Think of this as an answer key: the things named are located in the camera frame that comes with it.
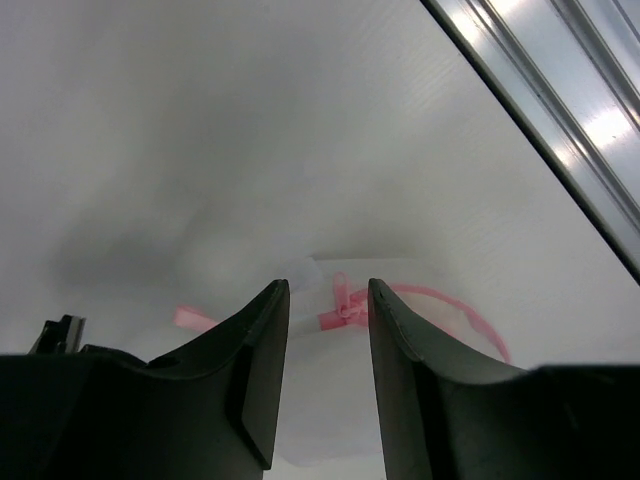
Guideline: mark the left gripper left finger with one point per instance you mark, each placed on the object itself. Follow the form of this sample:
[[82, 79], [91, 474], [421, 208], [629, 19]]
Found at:
[[205, 410]]

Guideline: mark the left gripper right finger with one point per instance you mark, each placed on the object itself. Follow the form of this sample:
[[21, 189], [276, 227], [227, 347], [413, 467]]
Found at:
[[447, 411]]

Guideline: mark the small white mesh laundry bag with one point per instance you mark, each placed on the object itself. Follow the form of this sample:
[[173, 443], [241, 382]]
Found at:
[[328, 404]]

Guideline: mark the aluminium front rail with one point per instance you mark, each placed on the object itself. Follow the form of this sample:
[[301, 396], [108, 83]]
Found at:
[[567, 73]]

